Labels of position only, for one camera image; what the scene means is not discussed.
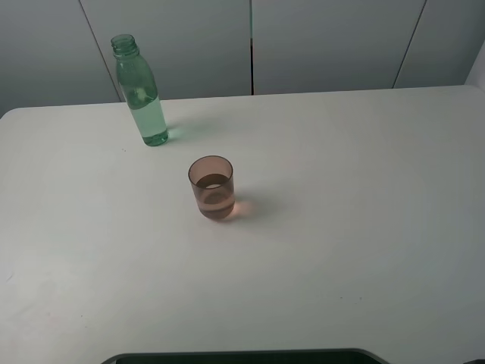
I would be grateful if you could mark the green transparent water bottle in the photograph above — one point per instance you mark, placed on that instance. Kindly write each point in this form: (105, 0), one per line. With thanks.
(138, 86)

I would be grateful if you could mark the pink translucent plastic cup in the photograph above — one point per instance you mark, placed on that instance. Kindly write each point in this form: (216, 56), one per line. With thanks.
(211, 178)

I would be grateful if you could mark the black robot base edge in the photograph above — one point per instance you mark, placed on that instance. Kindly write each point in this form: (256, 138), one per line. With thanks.
(350, 355)

